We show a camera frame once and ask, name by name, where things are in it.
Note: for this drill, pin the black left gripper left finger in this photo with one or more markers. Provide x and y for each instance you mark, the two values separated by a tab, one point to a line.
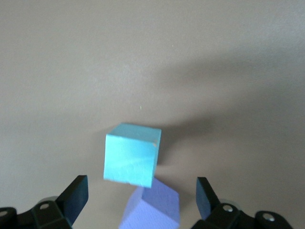
71	198

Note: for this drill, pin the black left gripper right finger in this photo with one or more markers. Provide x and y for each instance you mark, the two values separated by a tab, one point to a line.
214	214

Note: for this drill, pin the blue foam cube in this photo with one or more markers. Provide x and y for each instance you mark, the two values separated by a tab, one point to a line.
131	155

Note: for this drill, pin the purple foam cube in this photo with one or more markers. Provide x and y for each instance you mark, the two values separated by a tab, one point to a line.
152	210

